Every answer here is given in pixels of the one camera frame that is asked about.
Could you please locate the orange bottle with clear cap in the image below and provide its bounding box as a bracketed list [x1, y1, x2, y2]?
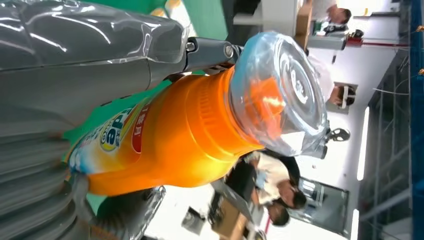
[64, 31, 332, 198]

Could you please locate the brown cardboard box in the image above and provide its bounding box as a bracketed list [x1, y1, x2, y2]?
[211, 198, 254, 240]

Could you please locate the person in white shirt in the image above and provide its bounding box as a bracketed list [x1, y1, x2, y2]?
[228, 150, 307, 210]

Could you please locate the person with headset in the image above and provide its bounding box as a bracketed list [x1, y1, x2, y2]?
[308, 56, 357, 110]

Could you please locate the person at far desk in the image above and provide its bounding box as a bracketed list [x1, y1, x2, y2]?
[311, 0, 353, 26]

